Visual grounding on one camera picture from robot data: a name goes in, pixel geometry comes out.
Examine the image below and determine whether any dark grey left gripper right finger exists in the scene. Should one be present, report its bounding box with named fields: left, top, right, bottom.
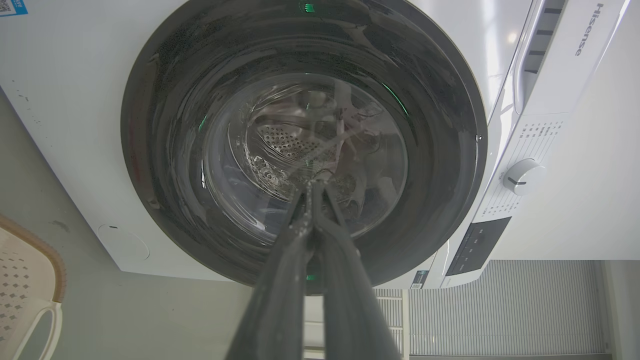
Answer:
left=311, top=181, right=402, bottom=360

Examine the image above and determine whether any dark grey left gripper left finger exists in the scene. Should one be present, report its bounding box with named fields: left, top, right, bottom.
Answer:
left=225, top=181, right=315, bottom=360

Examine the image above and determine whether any cream plastic laundry basket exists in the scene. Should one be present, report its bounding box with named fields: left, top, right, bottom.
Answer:
left=0, top=216, right=67, bottom=360

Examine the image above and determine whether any black washing machine control panel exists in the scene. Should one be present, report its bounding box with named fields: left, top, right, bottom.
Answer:
left=445, top=216, right=512, bottom=277

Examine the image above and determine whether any white slatted cabinet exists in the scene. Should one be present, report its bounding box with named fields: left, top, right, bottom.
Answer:
left=304, top=260, right=612, bottom=360

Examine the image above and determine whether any round dark washing machine door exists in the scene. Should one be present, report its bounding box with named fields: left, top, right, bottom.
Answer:
left=120, top=0, right=488, bottom=295

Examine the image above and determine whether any white washing machine dial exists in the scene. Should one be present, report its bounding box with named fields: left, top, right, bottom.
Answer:
left=502, top=158, right=547, bottom=196

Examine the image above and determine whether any white Hisense washing machine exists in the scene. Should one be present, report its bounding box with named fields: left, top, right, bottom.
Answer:
left=0, top=0, right=630, bottom=290

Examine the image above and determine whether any white detergent drawer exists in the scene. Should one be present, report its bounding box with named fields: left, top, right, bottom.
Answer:
left=513, top=0, right=628, bottom=117

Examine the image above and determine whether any blue QR code sticker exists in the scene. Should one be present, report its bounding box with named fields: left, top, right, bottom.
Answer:
left=0, top=0, right=29, bottom=18

